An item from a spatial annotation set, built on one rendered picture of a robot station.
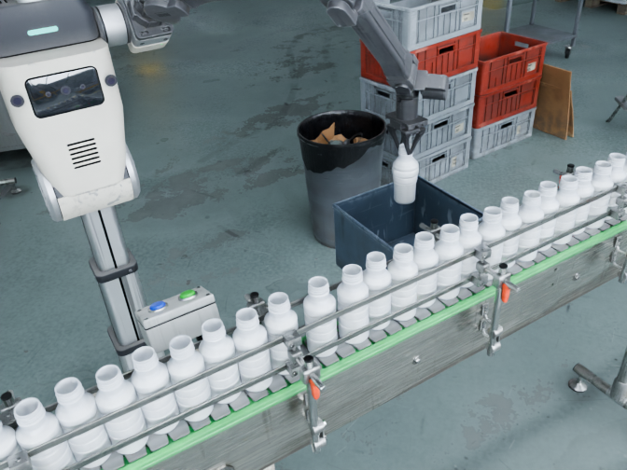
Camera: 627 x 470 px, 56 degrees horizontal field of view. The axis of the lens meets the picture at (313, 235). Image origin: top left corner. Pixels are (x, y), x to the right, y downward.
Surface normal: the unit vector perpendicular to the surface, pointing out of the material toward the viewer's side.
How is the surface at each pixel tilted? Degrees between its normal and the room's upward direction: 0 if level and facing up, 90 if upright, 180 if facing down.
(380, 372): 90
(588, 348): 0
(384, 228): 90
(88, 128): 90
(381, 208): 90
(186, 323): 70
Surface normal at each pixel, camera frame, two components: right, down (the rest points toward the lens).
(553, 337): -0.06, -0.83
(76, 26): 0.51, 0.45
